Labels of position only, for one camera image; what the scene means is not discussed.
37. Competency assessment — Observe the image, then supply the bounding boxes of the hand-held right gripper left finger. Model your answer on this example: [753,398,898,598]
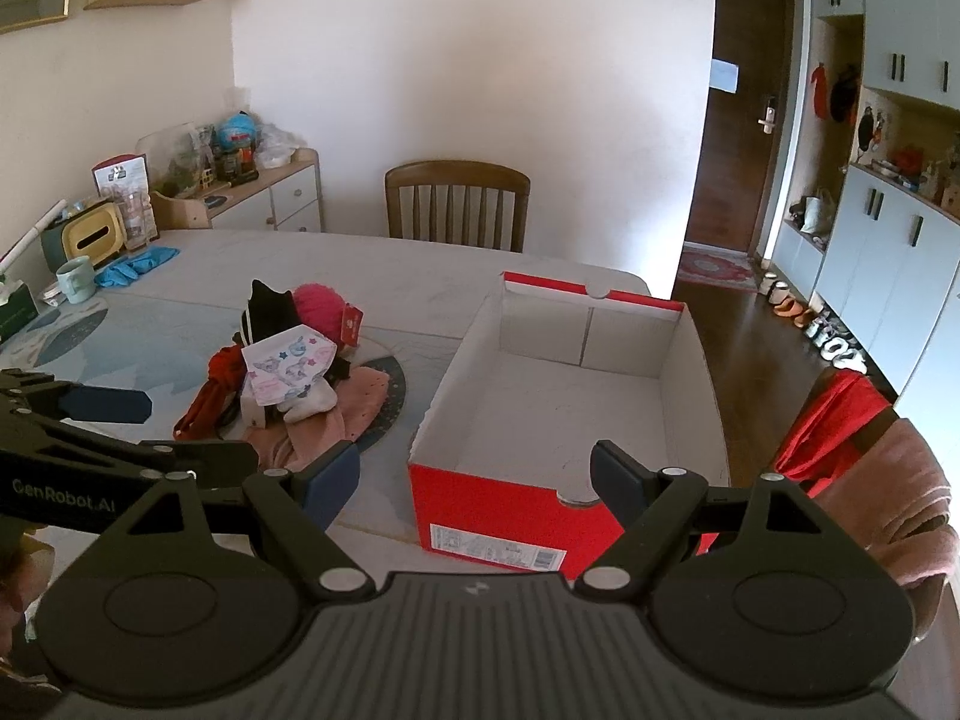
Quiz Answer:
[97,441,377,602]

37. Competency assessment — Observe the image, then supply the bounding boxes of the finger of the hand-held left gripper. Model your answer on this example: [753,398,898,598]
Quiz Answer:
[0,369,153,423]
[0,416,260,482]

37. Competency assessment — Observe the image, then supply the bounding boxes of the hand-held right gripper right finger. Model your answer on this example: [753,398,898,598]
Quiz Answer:
[574,439,863,605]

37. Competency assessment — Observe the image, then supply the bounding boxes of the red cloth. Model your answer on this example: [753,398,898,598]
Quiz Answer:
[174,345,248,442]

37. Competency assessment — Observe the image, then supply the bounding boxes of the pink knit hat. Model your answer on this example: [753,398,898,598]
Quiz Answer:
[244,364,391,475]

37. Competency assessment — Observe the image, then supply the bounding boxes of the red shoe box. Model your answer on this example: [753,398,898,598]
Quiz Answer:
[407,271,732,582]

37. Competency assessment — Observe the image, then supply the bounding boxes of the black striped cloth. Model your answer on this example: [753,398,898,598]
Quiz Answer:
[238,279,301,350]

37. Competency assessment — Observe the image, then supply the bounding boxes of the pink plush toy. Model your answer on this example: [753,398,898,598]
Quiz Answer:
[292,283,365,352]

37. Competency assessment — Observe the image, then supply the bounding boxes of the white sock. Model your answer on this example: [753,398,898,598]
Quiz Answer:
[274,382,340,423]

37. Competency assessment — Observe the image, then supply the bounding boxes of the mint green cup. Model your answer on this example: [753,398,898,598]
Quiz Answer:
[56,256,98,305]

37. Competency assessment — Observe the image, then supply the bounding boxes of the white printed cloth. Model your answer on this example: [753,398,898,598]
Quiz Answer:
[240,324,336,407]

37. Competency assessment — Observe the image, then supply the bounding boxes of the blue gloves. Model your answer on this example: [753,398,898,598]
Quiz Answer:
[95,246,181,290]

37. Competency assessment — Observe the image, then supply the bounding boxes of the yellow green tissue box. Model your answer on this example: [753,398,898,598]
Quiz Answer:
[41,199,125,272]

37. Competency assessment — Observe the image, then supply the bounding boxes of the clear glass cup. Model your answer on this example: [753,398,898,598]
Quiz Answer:
[116,191,156,253]

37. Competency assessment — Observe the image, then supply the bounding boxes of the white paper roll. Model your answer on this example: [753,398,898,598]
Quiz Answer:
[0,199,68,272]

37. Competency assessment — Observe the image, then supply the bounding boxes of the red garment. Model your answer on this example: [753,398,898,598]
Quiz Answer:
[772,373,897,500]

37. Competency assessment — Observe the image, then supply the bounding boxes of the red framed card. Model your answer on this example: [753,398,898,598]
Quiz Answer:
[91,154,151,201]

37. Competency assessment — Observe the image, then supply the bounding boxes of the red patterned rug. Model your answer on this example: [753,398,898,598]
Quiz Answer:
[675,246,761,292]

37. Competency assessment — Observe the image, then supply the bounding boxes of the row of shoes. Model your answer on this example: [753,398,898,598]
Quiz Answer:
[757,270,869,376]

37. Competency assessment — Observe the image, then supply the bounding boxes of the white wooden sideboard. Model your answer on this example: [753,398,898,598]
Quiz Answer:
[150,148,325,235]

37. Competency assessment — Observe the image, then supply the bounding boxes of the pink towel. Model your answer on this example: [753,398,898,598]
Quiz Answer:
[814,420,960,590]

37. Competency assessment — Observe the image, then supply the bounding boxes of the blue globe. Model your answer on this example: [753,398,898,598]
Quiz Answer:
[220,112,260,152]

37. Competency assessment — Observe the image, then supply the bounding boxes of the clear plastic bag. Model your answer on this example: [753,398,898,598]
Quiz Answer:
[257,122,306,170]

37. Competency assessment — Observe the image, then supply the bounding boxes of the light wooden chair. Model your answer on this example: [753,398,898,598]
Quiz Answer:
[385,160,532,254]

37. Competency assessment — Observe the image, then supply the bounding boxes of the grey bag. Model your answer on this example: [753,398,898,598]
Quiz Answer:
[799,190,838,236]

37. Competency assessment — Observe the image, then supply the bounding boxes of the brown door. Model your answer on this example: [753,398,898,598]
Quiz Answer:
[682,0,796,254]

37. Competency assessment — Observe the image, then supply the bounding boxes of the dark wooden chair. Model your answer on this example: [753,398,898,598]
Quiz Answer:
[780,371,957,646]

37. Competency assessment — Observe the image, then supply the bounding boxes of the white storage cabinet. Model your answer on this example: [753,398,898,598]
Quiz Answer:
[769,0,960,421]

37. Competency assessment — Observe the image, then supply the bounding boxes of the black hanging hat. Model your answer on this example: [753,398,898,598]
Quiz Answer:
[829,64,860,125]

